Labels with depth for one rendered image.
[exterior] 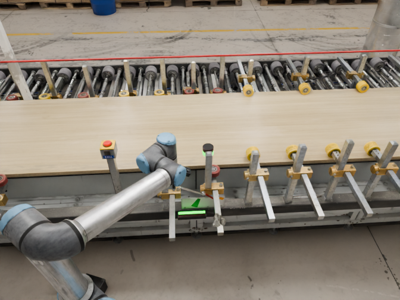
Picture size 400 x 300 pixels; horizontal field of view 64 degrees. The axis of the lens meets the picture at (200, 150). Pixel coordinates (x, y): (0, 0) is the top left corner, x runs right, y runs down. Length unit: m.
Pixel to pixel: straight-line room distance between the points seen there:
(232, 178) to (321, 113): 0.85
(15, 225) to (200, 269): 1.67
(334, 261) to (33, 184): 2.23
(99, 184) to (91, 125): 0.43
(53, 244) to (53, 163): 1.12
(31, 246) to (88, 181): 1.14
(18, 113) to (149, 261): 1.46
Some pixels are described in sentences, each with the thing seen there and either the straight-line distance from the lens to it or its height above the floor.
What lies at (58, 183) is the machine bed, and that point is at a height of 0.74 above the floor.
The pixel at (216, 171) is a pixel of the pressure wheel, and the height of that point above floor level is 0.91.
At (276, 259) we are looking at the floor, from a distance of 2.65.
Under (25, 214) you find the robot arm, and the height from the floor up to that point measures 1.45.
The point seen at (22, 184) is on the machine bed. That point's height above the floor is 0.74.
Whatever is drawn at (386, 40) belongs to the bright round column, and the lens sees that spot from 5.41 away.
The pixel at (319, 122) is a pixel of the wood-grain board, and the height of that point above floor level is 0.90.
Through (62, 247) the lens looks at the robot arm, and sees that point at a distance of 1.07.
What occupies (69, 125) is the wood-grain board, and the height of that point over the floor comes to 0.90.
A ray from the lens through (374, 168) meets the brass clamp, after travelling 2.08.
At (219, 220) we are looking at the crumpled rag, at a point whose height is 0.87.
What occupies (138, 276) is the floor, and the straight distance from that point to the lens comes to 2.57.
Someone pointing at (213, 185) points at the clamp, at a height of 0.87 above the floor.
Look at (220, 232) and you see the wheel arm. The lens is 1.69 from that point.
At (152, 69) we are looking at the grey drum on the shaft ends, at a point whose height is 0.85.
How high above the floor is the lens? 2.26
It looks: 42 degrees down
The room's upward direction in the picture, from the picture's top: straight up
